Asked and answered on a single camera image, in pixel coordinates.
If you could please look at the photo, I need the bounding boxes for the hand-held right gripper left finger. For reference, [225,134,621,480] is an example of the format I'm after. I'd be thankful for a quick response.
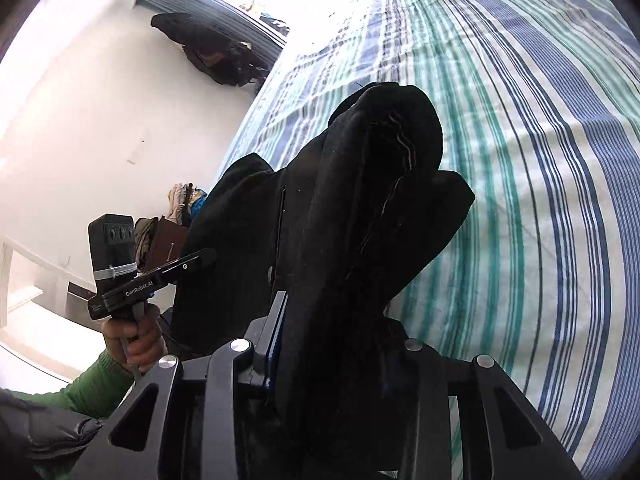
[72,290,291,480]

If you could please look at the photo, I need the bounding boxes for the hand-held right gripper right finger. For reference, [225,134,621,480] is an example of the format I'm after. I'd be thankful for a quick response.
[385,320,586,480]

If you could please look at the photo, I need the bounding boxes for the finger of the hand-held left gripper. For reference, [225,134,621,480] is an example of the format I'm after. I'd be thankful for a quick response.
[165,248,218,283]

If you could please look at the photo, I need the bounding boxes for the black pants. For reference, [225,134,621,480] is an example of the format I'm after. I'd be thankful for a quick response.
[172,81,476,480]

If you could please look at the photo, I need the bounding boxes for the person's left forearm green sleeve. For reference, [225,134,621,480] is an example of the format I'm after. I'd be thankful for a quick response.
[10,350,137,422]

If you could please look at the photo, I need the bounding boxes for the person's left hand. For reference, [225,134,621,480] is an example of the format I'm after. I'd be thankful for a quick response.
[101,307,166,376]

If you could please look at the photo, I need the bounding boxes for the dark box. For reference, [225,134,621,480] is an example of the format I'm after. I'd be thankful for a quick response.
[66,281,103,331]

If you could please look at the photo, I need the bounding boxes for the white shelf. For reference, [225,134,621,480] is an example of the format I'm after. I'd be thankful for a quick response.
[0,240,101,381]

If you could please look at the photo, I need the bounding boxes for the person's black jacket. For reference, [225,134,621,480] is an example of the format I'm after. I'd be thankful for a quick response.
[0,387,108,480]

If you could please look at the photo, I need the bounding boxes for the dark hanging clothes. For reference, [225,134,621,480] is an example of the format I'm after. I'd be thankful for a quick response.
[150,11,273,87]

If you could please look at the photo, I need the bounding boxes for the striped bed sheet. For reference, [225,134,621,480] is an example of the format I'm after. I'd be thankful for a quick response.
[212,0,640,480]

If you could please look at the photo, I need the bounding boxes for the window with blue-grey frame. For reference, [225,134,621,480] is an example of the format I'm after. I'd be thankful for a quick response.
[137,0,361,61]

